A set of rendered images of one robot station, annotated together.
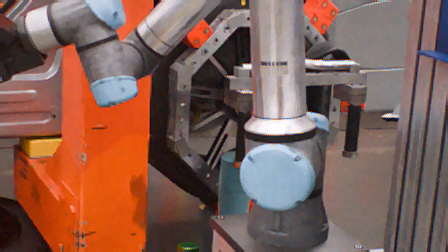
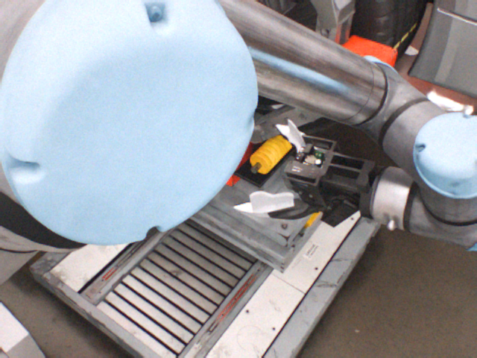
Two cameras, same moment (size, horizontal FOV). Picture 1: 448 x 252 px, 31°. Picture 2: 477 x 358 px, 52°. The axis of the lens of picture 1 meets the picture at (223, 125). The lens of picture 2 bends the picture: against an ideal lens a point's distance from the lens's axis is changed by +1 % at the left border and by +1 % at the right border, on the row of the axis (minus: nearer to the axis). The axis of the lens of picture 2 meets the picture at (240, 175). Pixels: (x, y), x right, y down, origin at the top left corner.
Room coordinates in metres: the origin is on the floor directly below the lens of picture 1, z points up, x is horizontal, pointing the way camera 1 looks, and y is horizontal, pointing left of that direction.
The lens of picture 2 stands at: (1.92, -0.95, 1.36)
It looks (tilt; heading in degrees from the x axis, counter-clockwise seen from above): 46 degrees down; 63
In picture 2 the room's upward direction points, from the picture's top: straight up
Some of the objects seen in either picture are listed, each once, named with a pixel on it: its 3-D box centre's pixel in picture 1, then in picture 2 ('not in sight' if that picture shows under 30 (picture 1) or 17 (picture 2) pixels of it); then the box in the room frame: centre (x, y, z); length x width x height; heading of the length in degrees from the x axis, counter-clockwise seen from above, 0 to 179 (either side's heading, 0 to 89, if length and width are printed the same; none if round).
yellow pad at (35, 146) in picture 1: (47, 142); not in sight; (2.29, 0.51, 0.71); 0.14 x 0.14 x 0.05; 27
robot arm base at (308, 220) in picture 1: (289, 206); not in sight; (1.42, -0.13, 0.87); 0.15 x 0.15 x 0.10
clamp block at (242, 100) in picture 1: (240, 97); not in sight; (2.05, -0.04, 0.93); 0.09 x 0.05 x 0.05; 27
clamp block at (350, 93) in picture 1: (349, 91); not in sight; (2.21, -0.34, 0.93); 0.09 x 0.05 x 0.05; 27
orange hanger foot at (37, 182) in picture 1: (64, 163); not in sight; (2.14, 0.43, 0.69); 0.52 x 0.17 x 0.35; 27
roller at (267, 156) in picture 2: not in sight; (285, 137); (2.46, -0.16, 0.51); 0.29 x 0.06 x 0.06; 27
